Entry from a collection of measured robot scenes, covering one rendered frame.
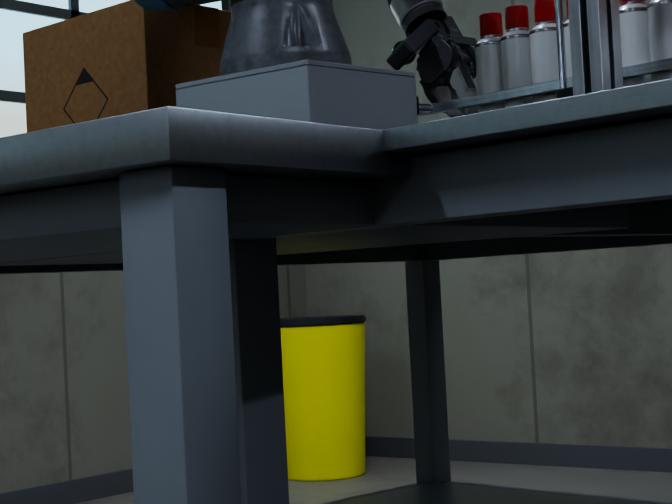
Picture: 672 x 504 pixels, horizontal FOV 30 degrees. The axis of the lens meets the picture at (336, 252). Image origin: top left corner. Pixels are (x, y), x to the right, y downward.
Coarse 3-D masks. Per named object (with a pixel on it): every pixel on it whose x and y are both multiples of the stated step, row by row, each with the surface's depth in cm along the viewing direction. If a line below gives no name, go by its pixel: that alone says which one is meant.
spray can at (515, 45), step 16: (512, 16) 180; (512, 32) 180; (528, 32) 180; (512, 48) 179; (528, 48) 179; (512, 64) 179; (528, 64) 179; (512, 80) 179; (528, 80) 179; (528, 96) 179
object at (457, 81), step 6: (456, 72) 189; (456, 78) 189; (462, 78) 188; (456, 84) 189; (462, 84) 188; (474, 84) 191; (456, 90) 189; (462, 90) 188; (468, 90) 187; (474, 90) 188; (462, 96) 188; (468, 96) 187; (468, 108) 187; (474, 108) 187
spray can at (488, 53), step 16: (480, 16) 185; (496, 16) 184; (480, 32) 185; (496, 32) 184; (480, 48) 184; (496, 48) 183; (480, 64) 184; (496, 64) 183; (480, 80) 184; (496, 80) 183
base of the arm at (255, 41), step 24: (240, 0) 140; (264, 0) 138; (288, 0) 138; (312, 0) 139; (240, 24) 139; (264, 24) 137; (288, 24) 137; (312, 24) 138; (336, 24) 141; (240, 48) 138; (264, 48) 136; (288, 48) 136; (312, 48) 137; (336, 48) 139
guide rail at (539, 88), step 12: (660, 60) 160; (624, 72) 164; (636, 72) 163; (648, 72) 162; (540, 84) 174; (552, 84) 172; (480, 96) 182; (492, 96) 180; (504, 96) 179; (516, 96) 177; (444, 108) 187; (456, 108) 185
